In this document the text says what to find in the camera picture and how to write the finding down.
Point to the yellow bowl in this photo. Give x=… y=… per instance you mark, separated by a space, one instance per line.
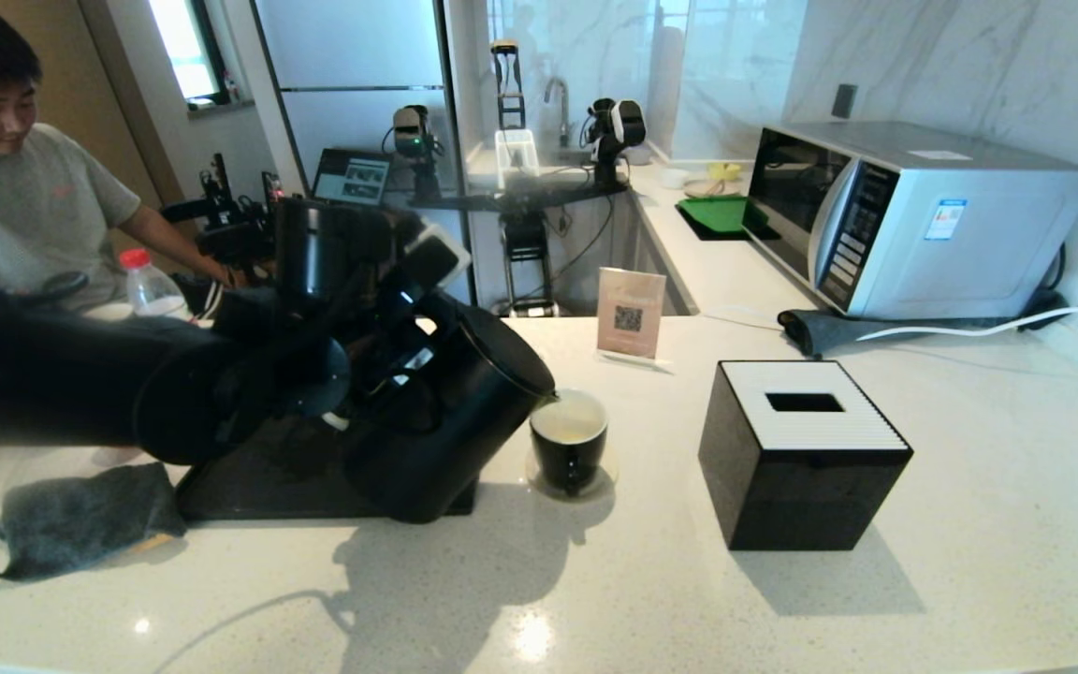
x=724 y=171

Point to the small black lit device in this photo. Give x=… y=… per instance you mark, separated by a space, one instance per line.
x=271 y=185

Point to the grey wall socket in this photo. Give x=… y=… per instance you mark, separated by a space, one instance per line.
x=843 y=103

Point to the black background robot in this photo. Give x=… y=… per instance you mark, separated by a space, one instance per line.
x=525 y=197

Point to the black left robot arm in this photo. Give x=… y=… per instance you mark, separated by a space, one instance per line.
x=80 y=384

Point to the grey orange microfiber cloth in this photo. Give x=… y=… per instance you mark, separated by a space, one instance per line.
x=80 y=520

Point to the person in grey shirt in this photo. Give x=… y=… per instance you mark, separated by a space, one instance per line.
x=24 y=206

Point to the grey refrigerator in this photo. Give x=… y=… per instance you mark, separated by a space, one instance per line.
x=361 y=56

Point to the red label water bottle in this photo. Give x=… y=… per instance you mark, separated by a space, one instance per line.
x=155 y=290

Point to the black camera rig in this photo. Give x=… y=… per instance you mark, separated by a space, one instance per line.
x=230 y=229

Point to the black serving tray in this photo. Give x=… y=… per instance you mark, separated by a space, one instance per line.
x=221 y=496

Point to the open laptop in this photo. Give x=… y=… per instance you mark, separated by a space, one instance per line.
x=352 y=178

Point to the green tray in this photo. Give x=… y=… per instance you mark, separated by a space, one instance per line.
x=721 y=215

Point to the dark grey cloth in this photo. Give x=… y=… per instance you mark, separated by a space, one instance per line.
x=829 y=329

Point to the black electric kettle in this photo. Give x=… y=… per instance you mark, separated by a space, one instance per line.
x=455 y=421

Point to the black tissue box white top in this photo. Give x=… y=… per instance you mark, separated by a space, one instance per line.
x=801 y=487

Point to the QR code sign stand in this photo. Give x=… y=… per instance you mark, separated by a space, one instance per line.
x=621 y=314

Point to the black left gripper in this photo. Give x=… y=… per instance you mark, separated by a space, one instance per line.
x=389 y=328

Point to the window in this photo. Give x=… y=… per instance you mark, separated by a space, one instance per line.
x=185 y=47

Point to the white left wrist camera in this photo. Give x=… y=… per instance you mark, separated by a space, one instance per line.
x=436 y=257

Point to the silver microwave oven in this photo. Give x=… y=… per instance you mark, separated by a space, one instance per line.
x=969 y=234

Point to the black mug white inside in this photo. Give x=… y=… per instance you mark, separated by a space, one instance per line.
x=569 y=459

